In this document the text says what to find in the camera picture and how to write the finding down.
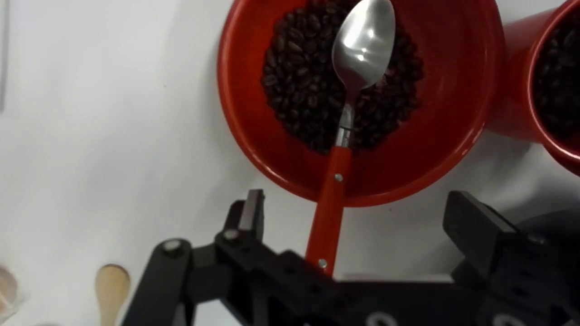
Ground coffee beans in bowl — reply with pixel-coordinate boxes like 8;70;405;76
260;0;425;153

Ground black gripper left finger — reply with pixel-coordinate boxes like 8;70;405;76
120;188;342;326

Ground red bowl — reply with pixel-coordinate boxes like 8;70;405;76
216;0;508;208

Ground red mug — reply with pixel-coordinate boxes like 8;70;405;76
488;0;580;177

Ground tan egg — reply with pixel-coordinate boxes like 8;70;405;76
0;264;28;322

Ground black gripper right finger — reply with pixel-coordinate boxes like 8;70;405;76
443;188;580;326

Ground red handled metal spoon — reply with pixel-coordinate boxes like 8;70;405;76
303;0;400;277

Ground small wooden spoon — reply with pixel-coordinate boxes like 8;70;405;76
95;262;133;326

